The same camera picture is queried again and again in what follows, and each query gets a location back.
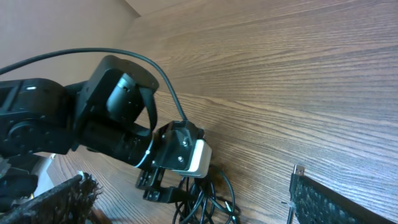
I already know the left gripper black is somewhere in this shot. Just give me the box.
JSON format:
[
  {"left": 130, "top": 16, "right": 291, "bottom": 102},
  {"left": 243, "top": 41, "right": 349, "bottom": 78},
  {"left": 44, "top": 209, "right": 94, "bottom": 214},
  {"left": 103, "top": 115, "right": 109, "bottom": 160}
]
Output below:
[{"left": 136, "top": 121, "right": 205, "bottom": 203}]

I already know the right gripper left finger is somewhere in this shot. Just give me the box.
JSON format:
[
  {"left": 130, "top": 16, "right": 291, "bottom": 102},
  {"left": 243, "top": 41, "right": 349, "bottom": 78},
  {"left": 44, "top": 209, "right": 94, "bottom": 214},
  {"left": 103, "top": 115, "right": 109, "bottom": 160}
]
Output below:
[{"left": 1, "top": 172, "right": 101, "bottom": 224}]

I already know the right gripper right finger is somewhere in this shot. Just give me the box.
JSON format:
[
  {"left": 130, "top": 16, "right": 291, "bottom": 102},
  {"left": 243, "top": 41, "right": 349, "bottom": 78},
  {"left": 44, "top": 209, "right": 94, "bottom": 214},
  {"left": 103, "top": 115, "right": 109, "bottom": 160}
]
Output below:
[{"left": 287, "top": 174, "right": 395, "bottom": 224}]

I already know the black usb cable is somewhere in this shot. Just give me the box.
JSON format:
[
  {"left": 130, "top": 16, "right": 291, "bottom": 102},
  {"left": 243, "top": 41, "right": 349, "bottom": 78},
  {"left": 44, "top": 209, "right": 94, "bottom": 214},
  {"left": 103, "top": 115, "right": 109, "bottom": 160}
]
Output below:
[{"left": 172, "top": 164, "right": 242, "bottom": 224}]

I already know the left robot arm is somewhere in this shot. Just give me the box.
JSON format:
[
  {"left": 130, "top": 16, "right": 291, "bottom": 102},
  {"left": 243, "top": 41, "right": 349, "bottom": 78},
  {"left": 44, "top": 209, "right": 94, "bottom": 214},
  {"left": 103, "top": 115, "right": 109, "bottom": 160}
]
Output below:
[{"left": 1, "top": 55, "right": 211, "bottom": 203}]

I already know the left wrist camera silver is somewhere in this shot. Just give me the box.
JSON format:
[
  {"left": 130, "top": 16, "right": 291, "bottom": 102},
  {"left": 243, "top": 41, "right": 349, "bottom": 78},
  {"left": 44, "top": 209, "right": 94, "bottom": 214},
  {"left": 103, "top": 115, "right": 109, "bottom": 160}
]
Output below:
[{"left": 173, "top": 139, "right": 212, "bottom": 179}]

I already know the left camera cable black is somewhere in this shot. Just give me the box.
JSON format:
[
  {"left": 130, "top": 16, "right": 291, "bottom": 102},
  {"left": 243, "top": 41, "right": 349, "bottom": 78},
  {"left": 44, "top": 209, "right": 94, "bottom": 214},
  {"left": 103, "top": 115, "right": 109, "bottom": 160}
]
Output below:
[{"left": 0, "top": 47, "right": 189, "bottom": 123}]

